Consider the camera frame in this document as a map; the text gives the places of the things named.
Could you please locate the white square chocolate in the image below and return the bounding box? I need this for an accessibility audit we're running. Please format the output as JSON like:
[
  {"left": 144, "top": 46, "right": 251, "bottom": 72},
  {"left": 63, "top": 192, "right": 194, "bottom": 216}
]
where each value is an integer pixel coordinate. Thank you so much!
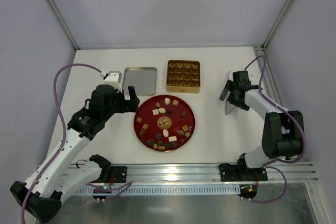
[{"left": 152, "top": 109, "right": 159, "bottom": 115}]

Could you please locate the white oval chocolate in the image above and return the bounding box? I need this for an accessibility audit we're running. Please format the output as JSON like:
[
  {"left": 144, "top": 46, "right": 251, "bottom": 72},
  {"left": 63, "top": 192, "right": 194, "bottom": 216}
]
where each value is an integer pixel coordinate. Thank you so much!
[
  {"left": 158, "top": 108, "right": 166, "bottom": 113},
  {"left": 163, "top": 129, "right": 169, "bottom": 137}
]

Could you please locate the white cone chocolate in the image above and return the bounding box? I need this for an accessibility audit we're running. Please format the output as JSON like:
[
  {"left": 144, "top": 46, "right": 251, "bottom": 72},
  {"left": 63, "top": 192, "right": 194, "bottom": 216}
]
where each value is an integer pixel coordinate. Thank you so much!
[{"left": 164, "top": 98, "right": 170, "bottom": 105}]

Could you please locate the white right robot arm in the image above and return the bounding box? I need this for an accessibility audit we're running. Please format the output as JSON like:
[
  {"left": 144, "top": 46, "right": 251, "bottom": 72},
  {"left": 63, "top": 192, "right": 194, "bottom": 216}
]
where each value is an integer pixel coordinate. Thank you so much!
[{"left": 218, "top": 70, "right": 306, "bottom": 182}]

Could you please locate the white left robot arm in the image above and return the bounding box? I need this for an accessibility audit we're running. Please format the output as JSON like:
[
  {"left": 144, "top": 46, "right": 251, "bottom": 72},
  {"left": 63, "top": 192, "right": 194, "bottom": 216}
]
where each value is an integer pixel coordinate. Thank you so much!
[{"left": 10, "top": 84, "right": 140, "bottom": 223}]

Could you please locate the brown marbled rectangular chocolate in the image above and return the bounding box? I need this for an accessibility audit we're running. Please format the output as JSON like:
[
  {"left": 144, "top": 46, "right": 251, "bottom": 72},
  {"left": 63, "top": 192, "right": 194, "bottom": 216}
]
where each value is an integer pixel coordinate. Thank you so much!
[{"left": 139, "top": 129, "right": 146, "bottom": 136}]

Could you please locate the gold chocolate tin box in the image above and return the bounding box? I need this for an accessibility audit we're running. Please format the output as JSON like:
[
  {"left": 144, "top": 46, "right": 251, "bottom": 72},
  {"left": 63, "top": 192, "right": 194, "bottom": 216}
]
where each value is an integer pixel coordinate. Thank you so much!
[{"left": 165, "top": 60, "right": 201, "bottom": 94}]

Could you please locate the dark grey egg chocolate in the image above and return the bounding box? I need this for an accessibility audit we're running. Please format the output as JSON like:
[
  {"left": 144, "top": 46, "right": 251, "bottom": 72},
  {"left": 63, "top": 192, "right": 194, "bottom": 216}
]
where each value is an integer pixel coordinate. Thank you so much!
[{"left": 147, "top": 139, "right": 154, "bottom": 146}]

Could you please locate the brown oval chocolate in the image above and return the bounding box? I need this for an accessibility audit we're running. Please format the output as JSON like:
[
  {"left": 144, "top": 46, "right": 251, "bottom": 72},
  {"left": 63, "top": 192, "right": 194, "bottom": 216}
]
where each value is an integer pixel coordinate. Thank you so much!
[{"left": 176, "top": 130, "right": 184, "bottom": 136}]

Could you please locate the white rectangular chocolate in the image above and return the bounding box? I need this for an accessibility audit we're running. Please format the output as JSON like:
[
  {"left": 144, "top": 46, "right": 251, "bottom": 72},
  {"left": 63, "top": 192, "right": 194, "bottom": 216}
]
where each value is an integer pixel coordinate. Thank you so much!
[{"left": 169, "top": 136, "right": 177, "bottom": 142}]

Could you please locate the silver tin lid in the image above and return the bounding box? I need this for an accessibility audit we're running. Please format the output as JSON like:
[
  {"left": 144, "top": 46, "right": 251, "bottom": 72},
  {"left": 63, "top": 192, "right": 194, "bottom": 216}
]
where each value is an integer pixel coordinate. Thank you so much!
[{"left": 122, "top": 67, "right": 157, "bottom": 95}]

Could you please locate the round red tray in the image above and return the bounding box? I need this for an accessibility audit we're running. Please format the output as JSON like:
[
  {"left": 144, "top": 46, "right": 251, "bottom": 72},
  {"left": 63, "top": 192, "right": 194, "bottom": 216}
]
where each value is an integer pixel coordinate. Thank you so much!
[{"left": 133, "top": 94, "right": 196, "bottom": 152}]

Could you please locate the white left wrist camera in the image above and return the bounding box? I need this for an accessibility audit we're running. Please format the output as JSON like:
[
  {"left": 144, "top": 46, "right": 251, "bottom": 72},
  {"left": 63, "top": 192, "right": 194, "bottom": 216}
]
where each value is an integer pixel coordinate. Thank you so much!
[{"left": 99, "top": 71, "right": 123, "bottom": 92}]

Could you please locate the right side aluminium rail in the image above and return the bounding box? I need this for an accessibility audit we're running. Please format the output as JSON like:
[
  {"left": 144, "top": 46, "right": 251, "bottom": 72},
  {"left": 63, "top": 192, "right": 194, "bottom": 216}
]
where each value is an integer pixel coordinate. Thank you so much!
[{"left": 253, "top": 45, "right": 283, "bottom": 105}]

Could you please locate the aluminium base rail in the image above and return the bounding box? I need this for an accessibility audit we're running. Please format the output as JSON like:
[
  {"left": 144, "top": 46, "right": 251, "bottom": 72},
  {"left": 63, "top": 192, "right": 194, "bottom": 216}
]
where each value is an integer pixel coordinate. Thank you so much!
[{"left": 34, "top": 162, "right": 320, "bottom": 196}]

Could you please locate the right aluminium frame post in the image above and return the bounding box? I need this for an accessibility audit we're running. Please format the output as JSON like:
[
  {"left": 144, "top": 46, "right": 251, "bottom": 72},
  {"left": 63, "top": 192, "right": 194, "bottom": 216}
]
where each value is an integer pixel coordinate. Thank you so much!
[{"left": 262, "top": 0, "right": 296, "bottom": 50}]

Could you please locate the aluminium frame post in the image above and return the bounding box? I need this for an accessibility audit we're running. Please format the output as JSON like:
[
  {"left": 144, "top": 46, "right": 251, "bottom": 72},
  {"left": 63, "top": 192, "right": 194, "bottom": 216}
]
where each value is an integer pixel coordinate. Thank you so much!
[
  {"left": 262, "top": 0, "right": 296, "bottom": 50},
  {"left": 46, "top": 0, "right": 80, "bottom": 50}
]

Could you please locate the left aluminium frame post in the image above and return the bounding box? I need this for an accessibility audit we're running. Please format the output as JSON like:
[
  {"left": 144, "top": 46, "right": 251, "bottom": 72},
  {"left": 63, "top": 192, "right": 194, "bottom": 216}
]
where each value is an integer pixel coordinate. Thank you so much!
[{"left": 46, "top": 0, "right": 80, "bottom": 50}]

